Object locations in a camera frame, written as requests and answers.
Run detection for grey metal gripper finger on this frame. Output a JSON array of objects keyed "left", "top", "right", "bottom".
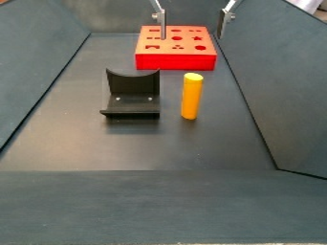
[
  {"left": 149, "top": 0, "right": 165, "bottom": 40},
  {"left": 218, "top": 0, "right": 242, "bottom": 38}
]

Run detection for yellow oval peg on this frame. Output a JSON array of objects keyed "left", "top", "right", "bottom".
[{"left": 181, "top": 73, "right": 203, "bottom": 120}]

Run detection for red shape sorting board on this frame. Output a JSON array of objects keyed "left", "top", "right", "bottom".
[{"left": 133, "top": 26, "right": 218, "bottom": 71}]

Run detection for black curved holder bracket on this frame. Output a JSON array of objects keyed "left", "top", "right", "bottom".
[{"left": 100, "top": 70, "right": 161, "bottom": 118}]

